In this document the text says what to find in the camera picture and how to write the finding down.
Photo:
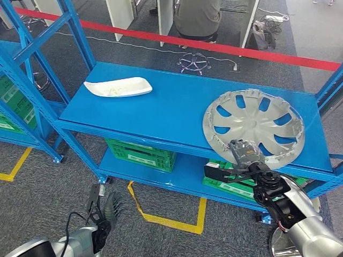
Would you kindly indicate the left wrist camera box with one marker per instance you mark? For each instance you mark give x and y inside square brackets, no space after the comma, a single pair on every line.
[94,198]

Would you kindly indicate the green folding crate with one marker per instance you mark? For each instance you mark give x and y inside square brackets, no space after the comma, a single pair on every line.
[139,154]
[16,99]
[230,188]

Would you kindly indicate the grey bag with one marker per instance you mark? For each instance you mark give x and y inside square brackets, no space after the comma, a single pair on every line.
[261,37]

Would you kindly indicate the white power strip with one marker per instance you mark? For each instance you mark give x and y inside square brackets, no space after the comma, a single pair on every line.
[276,17]

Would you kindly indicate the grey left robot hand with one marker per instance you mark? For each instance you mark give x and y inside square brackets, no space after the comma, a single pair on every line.
[111,211]

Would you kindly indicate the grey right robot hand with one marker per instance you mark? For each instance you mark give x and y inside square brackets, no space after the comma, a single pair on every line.
[246,152]

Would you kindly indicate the long low blue shelf rack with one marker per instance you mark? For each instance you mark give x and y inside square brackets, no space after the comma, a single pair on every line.
[174,106]

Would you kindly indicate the silver wheel hubcap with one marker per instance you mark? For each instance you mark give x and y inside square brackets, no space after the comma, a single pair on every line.
[251,120]

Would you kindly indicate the white curved plastic part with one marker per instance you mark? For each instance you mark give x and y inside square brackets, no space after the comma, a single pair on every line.
[118,88]

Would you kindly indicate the chrome chair star base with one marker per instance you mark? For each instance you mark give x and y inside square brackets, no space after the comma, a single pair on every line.
[193,64]

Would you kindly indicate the red barrier belt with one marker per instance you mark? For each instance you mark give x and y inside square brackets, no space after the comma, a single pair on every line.
[160,38]

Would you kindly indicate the person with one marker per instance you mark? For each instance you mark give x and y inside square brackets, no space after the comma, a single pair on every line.
[196,17]

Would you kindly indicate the tall blue shelf rack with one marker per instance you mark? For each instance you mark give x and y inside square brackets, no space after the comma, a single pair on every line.
[7,48]

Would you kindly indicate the white desk panel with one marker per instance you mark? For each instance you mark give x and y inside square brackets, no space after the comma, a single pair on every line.
[48,10]

